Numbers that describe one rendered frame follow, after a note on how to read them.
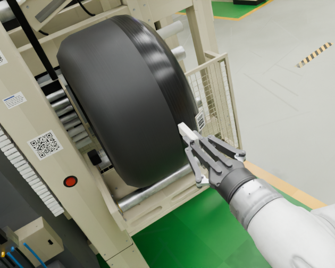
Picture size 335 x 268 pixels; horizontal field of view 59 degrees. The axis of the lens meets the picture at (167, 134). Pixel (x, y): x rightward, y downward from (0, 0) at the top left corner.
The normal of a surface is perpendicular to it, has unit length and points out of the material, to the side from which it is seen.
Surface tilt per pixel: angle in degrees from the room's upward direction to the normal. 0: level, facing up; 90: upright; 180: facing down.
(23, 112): 90
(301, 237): 14
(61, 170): 90
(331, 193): 0
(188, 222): 0
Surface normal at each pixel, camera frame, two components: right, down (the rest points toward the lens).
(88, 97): -0.46, 0.18
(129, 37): -0.04, -0.48
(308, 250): -0.35, -0.47
